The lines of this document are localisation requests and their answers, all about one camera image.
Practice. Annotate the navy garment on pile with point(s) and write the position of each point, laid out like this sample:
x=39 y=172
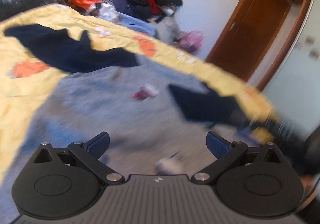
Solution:
x=139 y=9

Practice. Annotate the brown wooden door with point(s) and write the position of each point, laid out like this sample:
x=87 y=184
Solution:
x=248 y=35

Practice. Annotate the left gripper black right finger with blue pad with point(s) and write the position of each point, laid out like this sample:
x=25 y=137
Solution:
x=257 y=182

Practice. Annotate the frosted glass wardrobe door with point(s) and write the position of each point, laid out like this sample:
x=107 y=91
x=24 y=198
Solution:
x=294 y=91

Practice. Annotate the pink plastic bag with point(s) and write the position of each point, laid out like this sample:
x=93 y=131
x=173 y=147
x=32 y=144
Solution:
x=192 y=41

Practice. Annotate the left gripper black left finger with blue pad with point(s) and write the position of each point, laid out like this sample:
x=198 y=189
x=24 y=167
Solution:
x=57 y=183

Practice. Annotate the grey and navy knit sweater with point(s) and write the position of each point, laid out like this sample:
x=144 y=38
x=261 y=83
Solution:
x=149 y=110

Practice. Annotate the light blue quilted blanket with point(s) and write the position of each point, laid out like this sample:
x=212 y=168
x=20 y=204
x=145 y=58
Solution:
x=136 y=24

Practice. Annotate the white crumpled plastic bag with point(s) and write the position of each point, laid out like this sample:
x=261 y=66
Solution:
x=103 y=11

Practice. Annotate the yellow carrot print bedsheet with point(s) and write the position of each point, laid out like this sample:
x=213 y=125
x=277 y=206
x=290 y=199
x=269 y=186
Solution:
x=20 y=97

